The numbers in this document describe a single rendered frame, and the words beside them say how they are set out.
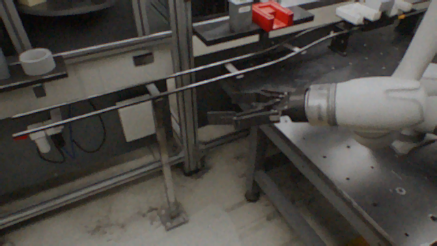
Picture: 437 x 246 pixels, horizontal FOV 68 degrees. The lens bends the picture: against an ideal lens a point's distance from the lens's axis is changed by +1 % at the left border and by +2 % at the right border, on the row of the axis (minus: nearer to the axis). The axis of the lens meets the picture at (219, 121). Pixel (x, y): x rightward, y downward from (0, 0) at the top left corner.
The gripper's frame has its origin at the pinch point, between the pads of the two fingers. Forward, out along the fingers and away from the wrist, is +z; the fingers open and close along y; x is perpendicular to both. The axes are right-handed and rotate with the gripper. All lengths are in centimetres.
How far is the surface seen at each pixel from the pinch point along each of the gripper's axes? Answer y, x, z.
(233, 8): -57, -19, 18
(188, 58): -57, -2, 44
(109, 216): -27, 70, 94
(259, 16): -67, -14, 12
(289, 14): -70, -13, 0
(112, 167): -54, 59, 113
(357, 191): -22, 37, -27
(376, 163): -37, 35, -32
